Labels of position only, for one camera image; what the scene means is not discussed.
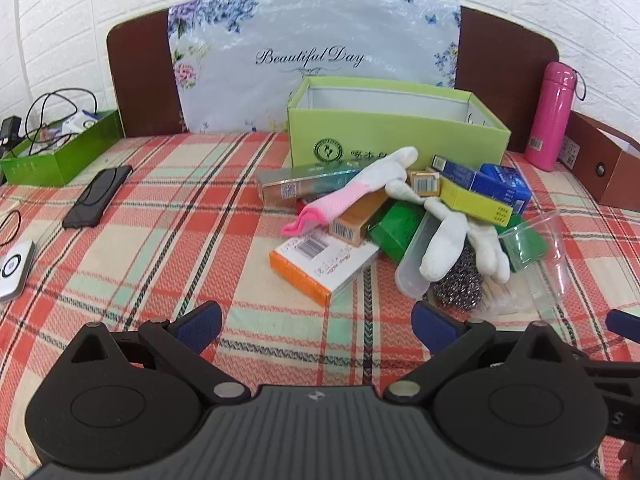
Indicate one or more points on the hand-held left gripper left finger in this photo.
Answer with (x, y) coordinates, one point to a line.
(197, 327)

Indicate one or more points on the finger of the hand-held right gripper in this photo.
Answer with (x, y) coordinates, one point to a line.
(625, 324)
(617, 377)

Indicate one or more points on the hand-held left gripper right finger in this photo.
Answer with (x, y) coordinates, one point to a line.
(435, 325)

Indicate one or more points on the steel wool scrubber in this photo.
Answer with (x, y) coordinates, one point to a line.
(457, 285)

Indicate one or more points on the clear plastic toothbrush case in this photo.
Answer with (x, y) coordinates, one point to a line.
(412, 270)

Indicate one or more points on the yellow green box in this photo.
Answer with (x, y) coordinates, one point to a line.
(475, 202)

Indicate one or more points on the orange white box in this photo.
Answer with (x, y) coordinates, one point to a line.
(320, 265)

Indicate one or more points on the dark blue box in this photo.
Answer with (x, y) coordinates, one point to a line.
(460, 175)

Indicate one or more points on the blue soap pack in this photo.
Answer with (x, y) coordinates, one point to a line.
(507, 185)

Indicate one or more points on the teal gold long box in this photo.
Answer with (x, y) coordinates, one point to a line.
(300, 182)

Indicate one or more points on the light green cardboard box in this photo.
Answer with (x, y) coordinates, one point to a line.
(360, 135)

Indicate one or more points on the plaid blanket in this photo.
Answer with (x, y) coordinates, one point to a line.
(175, 260)

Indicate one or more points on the cotton swab packet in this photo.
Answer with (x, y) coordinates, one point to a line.
(505, 297)

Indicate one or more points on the clear plastic cup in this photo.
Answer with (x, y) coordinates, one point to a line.
(555, 260)

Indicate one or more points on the brown gold small box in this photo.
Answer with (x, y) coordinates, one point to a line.
(357, 217)

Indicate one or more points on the small barcode box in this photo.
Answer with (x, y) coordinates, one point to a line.
(425, 184)

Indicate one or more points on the brown cardboard box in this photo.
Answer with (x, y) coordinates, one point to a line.
(620, 180)

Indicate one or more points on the black phone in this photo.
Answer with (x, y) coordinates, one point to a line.
(97, 195)

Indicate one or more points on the white charger device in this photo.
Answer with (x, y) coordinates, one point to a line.
(15, 270)

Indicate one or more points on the dark green box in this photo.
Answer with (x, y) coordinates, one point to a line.
(75, 155)

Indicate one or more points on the pink thermos bottle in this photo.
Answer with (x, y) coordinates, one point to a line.
(550, 115)

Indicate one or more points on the white blue packet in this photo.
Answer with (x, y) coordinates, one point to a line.
(80, 122)

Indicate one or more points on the brown wooden headboard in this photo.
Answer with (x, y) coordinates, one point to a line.
(140, 75)

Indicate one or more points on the black adapter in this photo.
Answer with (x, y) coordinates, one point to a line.
(10, 132)

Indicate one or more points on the floral plastic bag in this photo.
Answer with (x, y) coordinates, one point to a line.
(300, 35)

